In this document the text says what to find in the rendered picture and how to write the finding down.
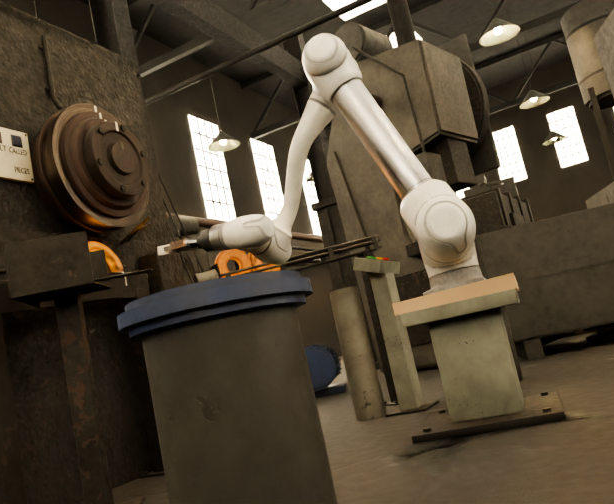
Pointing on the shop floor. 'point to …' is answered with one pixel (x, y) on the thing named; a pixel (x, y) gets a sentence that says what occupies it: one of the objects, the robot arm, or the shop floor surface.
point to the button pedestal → (394, 335)
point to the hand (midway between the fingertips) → (166, 249)
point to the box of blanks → (569, 271)
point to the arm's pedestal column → (481, 381)
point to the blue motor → (324, 369)
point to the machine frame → (35, 90)
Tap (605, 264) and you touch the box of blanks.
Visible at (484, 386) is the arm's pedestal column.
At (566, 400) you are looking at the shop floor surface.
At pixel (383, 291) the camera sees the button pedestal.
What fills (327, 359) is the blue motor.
